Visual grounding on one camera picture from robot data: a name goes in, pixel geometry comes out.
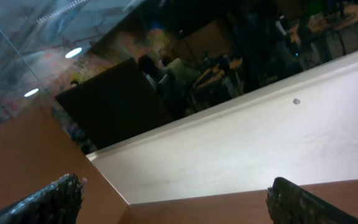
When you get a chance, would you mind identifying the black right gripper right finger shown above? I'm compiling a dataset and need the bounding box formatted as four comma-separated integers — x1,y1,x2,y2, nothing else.
266,177,358,224

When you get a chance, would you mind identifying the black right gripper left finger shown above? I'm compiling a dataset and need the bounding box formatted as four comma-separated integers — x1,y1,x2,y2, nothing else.
0,174,86,224

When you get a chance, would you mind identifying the dark partition board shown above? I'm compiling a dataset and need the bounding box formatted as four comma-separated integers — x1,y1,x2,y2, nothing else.
55,58,173,149

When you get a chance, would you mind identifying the glass window pane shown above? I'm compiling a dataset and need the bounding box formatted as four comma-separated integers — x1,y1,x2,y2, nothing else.
0,0,358,154

